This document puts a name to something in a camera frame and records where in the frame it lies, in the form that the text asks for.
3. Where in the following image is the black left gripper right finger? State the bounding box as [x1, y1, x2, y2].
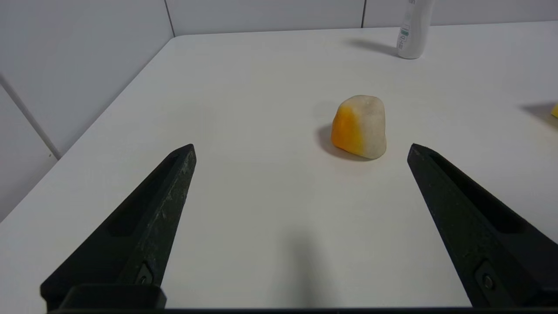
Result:
[407, 143, 558, 308]

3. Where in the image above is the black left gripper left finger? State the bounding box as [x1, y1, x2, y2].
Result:
[40, 143, 197, 306]

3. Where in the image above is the orange and white stone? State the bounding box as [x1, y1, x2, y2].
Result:
[330, 95, 388, 160]

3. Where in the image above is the white plastic bottle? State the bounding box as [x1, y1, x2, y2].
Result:
[396, 0, 435, 60]

